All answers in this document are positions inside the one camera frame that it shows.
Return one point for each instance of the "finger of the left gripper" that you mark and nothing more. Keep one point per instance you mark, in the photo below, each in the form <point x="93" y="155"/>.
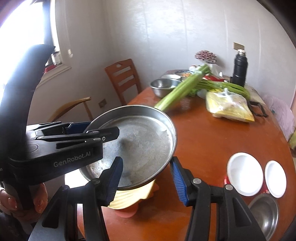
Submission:
<point x="57" y="128"/>
<point x="63" y="141"/>

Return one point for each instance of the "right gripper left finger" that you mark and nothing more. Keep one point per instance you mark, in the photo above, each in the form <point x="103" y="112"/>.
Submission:
<point x="59" y="220"/>

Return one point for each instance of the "red noodle cup left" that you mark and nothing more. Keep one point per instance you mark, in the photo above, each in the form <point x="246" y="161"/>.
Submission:
<point x="244" y="173"/>

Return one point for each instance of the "red noodle cup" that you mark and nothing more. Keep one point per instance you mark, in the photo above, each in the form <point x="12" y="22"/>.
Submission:
<point x="275" y="178"/>
<point x="244" y="173"/>

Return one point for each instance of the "red noodle cup right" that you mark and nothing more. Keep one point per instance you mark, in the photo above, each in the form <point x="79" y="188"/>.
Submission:
<point x="275" y="178"/>

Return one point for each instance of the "orange pig-face plate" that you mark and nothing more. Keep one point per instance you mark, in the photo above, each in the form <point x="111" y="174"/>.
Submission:
<point x="127" y="212"/>

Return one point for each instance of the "steel round pan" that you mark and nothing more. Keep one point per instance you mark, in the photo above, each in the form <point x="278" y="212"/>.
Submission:
<point x="147" y="141"/>

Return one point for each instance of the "yellow shell-shaped plate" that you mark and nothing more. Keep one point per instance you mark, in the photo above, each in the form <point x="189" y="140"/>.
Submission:
<point x="127" y="198"/>

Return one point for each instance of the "light wood armchair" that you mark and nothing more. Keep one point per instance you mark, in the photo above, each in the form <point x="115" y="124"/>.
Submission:
<point x="70" y="105"/>

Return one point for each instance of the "yellow food plastic bag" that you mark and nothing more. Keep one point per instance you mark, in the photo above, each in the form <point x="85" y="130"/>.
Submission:
<point x="226" y="104"/>

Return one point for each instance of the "small steel bowl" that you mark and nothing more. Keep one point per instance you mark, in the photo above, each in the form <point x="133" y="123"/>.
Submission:
<point x="163" y="86"/>

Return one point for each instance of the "brown wooden slat chair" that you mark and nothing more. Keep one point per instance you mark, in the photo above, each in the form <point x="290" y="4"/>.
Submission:
<point x="123" y="75"/>

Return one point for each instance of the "pink cloth covered chair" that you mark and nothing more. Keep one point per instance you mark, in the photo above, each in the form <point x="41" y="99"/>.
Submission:
<point x="282" y="113"/>

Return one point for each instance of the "long green beans bundle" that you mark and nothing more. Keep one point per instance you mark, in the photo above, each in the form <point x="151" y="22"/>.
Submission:
<point x="211" y="85"/>

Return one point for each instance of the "wall power outlet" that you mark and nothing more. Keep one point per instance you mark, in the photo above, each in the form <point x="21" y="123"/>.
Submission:
<point x="237" y="46"/>

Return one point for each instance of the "low wall socket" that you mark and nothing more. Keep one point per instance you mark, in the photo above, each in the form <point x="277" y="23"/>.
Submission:
<point x="102" y="103"/>

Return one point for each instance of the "large steel bowl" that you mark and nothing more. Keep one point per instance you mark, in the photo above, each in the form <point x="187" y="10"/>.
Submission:
<point x="265" y="210"/>

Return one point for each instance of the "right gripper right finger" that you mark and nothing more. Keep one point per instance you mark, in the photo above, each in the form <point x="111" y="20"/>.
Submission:
<point x="234" y="219"/>

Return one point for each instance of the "person's left hand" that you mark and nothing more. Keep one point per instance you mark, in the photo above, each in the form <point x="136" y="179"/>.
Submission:
<point x="10" y="205"/>

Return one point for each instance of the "black thermos flask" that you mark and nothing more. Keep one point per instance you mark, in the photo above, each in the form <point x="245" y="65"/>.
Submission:
<point x="240" y="68"/>

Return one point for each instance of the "celery bunch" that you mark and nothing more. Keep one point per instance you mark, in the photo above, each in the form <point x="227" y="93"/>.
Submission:
<point x="183" y="89"/>

